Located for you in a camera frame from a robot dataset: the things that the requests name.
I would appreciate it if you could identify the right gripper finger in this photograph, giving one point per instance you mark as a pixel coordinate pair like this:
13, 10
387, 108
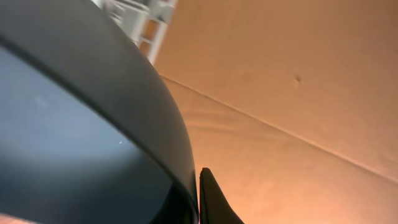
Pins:
214, 207

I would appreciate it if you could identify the dark blue plate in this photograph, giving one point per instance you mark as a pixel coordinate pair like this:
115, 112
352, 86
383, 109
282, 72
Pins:
89, 131

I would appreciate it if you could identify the grey dishwasher rack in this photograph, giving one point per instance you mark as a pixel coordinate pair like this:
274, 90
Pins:
145, 22

